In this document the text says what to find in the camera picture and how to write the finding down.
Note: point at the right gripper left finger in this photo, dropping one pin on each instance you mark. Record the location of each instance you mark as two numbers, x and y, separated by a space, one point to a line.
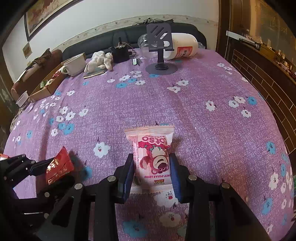
69 219

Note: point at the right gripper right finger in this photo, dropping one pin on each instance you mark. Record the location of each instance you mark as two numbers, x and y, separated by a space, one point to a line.
216 212

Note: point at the red gold-lettered snack bag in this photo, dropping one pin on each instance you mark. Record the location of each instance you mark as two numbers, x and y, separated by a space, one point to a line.
59 166

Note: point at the pink Lotso snack packet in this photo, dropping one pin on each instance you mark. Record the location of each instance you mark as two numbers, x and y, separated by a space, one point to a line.
151 144

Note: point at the purple floral tablecloth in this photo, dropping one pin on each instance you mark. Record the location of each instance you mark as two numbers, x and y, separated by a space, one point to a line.
224 129

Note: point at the clear water cup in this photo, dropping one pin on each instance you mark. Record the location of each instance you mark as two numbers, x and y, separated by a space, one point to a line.
23 101

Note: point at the cardboard snack box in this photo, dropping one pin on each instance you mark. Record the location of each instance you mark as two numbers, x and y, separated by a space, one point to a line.
48 85

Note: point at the brown armchair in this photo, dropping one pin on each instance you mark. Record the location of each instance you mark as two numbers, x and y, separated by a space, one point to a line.
36 72

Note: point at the brick pattern counter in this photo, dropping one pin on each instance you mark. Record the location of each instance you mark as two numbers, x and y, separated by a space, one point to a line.
270 80

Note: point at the white ceramic mug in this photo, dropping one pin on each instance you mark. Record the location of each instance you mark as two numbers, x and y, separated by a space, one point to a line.
74 65

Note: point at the white plush toy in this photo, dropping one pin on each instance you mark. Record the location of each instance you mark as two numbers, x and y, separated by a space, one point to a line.
99 60

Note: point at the black leather sofa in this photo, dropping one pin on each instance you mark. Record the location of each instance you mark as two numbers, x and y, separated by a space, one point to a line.
130 35

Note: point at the small black pouch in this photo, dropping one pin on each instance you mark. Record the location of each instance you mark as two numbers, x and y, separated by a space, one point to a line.
120 52

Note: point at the white plastic jar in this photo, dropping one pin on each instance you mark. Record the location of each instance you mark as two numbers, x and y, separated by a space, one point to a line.
184 45

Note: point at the clear plastic cup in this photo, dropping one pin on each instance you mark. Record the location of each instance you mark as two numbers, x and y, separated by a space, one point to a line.
143 44

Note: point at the black phone stand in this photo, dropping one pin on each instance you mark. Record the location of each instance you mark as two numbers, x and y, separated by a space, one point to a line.
159 40

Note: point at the framed horse painting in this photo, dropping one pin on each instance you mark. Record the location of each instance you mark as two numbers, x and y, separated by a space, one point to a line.
42 12

